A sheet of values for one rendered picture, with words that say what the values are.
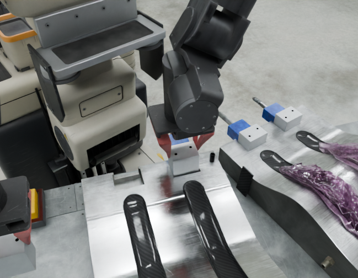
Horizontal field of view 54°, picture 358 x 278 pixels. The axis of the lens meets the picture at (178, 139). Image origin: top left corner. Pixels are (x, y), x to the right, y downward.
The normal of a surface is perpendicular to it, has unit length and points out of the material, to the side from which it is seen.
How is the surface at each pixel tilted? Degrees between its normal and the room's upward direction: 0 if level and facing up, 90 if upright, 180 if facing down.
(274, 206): 90
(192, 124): 93
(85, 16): 90
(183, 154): 4
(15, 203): 0
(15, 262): 90
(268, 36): 0
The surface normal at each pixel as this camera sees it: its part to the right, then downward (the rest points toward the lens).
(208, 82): 0.51, -0.60
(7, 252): 0.00, -0.71
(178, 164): 0.29, 0.71
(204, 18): 0.31, 0.54
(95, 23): 0.62, 0.55
